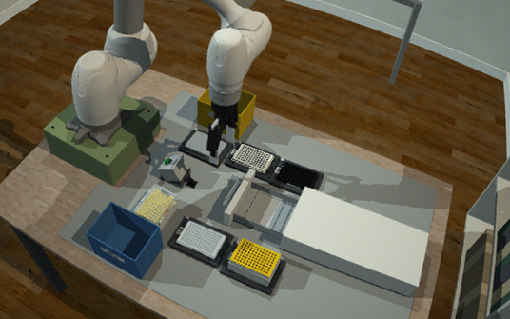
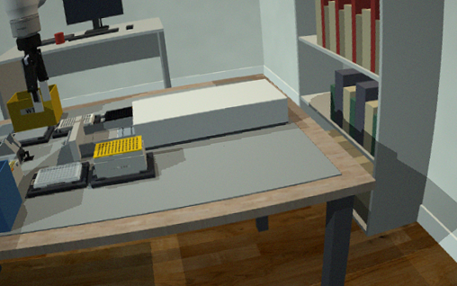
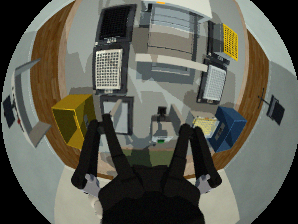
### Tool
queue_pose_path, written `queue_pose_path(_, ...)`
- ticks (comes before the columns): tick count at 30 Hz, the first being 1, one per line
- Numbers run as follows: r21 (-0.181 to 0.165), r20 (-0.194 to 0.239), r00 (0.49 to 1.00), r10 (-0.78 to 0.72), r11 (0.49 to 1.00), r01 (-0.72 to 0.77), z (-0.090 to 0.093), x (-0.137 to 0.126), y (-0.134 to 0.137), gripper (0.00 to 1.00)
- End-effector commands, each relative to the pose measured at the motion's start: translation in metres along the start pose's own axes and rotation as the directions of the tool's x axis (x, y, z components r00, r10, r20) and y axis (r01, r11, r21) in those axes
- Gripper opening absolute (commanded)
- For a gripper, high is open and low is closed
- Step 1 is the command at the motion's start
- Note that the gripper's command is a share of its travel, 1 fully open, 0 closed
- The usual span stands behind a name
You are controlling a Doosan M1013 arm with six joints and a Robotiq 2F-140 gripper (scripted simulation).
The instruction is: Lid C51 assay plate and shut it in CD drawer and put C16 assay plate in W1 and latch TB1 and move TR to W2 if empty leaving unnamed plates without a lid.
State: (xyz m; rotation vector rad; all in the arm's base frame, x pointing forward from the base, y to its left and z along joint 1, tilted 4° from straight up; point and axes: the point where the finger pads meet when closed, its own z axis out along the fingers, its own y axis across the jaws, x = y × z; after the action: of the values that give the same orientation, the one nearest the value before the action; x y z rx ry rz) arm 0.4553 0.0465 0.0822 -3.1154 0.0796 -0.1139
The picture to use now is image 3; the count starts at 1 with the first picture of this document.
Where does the black multi-well plate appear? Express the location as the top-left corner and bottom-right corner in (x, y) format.
(99, 6), (130, 40)

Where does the blue open-top bin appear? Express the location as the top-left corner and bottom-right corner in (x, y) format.
(207, 106), (247, 153)

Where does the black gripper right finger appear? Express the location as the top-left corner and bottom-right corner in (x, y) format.
(162, 104), (222, 198)

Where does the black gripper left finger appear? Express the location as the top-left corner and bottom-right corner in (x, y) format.
(71, 99), (144, 200)

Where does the large grey bench mat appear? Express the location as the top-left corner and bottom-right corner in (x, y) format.
(65, 0), (245, 148)

